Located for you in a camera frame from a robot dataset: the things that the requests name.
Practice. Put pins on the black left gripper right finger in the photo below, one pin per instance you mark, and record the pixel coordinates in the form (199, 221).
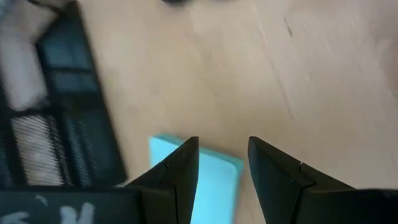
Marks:
(276, 186)

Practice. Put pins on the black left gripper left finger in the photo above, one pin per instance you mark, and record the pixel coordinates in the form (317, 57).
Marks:
(174, 186)

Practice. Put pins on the light blue sticky note pad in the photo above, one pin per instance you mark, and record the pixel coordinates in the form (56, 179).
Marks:
(217, 186)

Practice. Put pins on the black mesh desk organizer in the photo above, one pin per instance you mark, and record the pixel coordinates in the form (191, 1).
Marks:
(77, 124)

